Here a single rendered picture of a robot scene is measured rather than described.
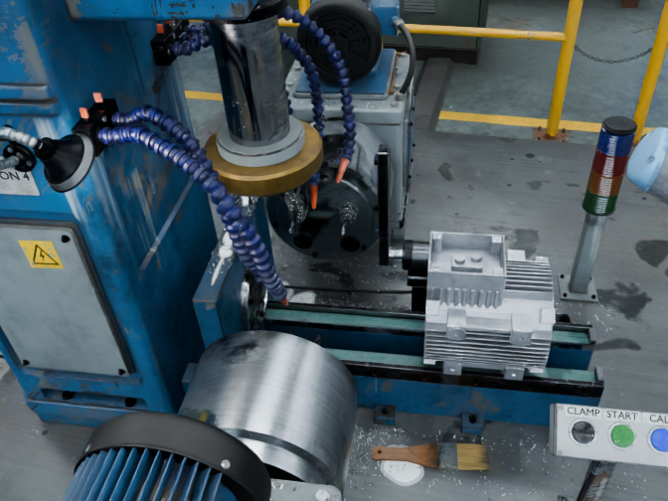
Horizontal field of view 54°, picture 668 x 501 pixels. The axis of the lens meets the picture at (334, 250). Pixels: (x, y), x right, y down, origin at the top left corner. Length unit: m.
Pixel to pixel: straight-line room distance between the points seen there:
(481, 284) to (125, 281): 0.54
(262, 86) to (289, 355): 0.36
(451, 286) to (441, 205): 0.71
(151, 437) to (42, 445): 0.80
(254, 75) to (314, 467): 0.51
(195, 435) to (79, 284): 0.49
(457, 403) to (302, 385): 0.43
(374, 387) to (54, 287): 0.57
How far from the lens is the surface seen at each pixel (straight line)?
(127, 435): 0.61
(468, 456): 1.22
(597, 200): 1.36
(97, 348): 1.14
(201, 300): 1.02
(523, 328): 1.05
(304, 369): 0.89
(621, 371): 1.41
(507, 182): 1.84
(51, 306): 1.10
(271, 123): 0.92
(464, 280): 1.04
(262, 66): 0.88
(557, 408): 0.96
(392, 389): 1.22
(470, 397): 1.22
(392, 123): 1.43
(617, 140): 1.29
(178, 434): 0.59
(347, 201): 1.28
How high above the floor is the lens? 1.84
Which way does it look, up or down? 41 degrees down
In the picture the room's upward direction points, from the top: 4 degrees counter-clockwise
